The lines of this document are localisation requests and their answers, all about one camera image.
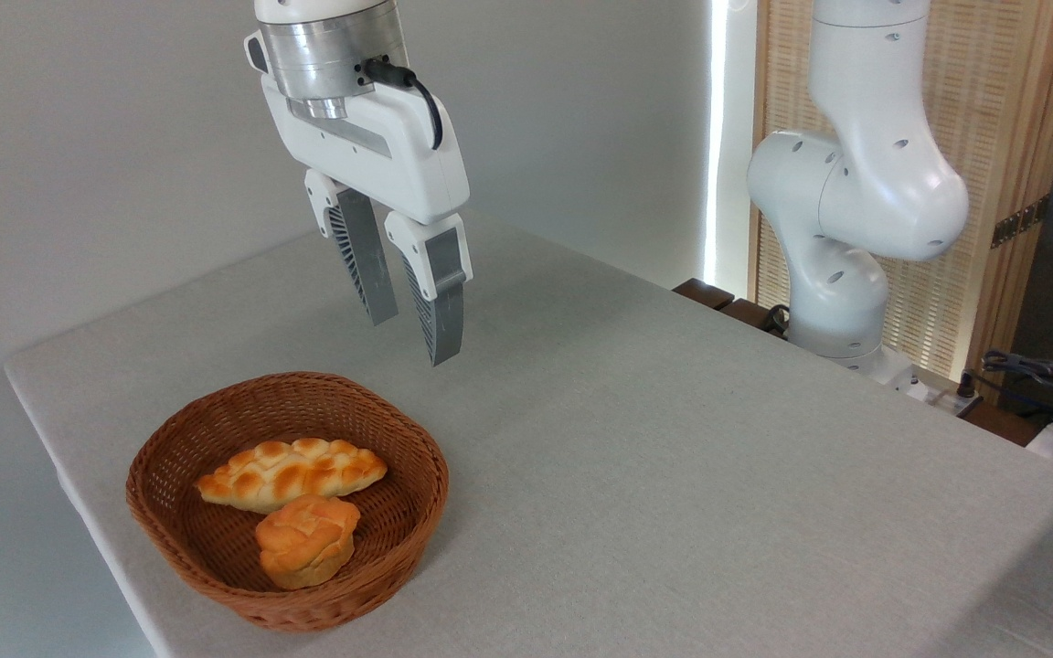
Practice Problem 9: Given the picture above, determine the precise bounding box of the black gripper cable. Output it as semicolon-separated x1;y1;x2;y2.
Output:
362;57;445;151

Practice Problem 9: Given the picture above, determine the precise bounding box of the light grey tablecloth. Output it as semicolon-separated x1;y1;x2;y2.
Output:
4;206;1053;658

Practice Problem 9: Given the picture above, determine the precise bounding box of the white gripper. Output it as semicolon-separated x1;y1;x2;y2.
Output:
260;75;473;367

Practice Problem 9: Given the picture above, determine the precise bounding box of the tangled dark cable bundle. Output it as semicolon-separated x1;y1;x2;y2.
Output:
981;340;1053;430

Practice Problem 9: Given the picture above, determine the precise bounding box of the long braided bread loaf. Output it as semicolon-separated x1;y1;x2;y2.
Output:
196;438;388;515

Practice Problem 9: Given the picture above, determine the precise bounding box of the round muffin-shaped bread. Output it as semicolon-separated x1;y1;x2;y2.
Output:
255;495;362;590

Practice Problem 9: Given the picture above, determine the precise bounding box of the dark metal screen hinge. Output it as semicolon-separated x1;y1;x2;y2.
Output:
990;194;1051;249

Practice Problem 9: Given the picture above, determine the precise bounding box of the brown wicker basket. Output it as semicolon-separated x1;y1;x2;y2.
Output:
126;371;450;633

